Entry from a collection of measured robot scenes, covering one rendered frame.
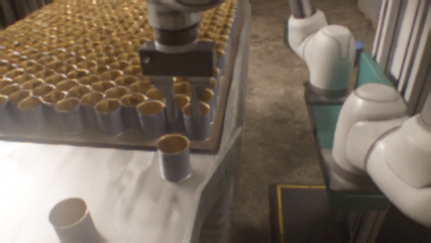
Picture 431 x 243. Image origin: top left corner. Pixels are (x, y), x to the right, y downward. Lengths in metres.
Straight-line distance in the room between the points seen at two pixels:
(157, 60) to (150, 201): 0.29
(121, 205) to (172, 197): 0.11
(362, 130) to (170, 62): 0.48
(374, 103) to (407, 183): 0.20
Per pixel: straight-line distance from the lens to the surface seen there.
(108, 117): 0.88
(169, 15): 0.53
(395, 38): 1.21
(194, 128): 0.82
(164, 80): 0.61
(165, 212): 0.67
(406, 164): 0.73
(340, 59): 1.26
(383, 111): 0.83
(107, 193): 0.74
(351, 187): 0.95
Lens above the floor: 1.57
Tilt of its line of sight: 33 degrees down
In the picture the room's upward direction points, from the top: 2 degrees counter-clockwise
